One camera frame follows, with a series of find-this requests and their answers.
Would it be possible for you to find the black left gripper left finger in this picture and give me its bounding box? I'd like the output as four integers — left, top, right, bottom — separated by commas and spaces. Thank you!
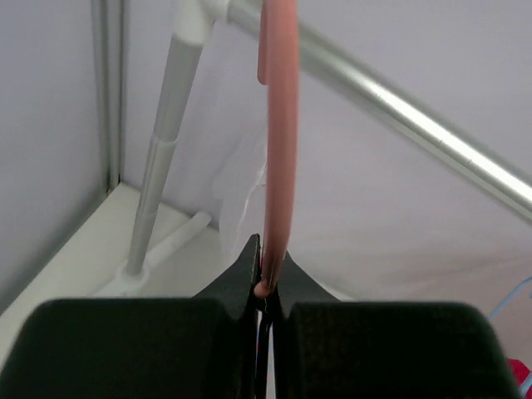
1, 235, 260, 398

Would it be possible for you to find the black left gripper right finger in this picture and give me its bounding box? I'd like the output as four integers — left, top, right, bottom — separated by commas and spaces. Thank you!
273, 258, 520, 398

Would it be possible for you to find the magenta t shirt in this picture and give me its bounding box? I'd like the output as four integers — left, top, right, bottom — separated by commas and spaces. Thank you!
507, 358, 531, 399

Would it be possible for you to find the pink wire hanger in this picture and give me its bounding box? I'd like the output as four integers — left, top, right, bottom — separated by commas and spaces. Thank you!
254, 0, 299, 299

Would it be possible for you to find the pale pink tank top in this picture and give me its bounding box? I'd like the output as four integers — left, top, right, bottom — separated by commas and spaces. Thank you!
212, 123, 267, 267

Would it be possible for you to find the white left rack foot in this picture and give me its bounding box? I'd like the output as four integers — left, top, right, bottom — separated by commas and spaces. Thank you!
93, 212, 211, 298

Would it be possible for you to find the silver clothes rack rail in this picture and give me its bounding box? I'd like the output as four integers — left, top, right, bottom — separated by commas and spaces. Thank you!
226, 0, 532, 228

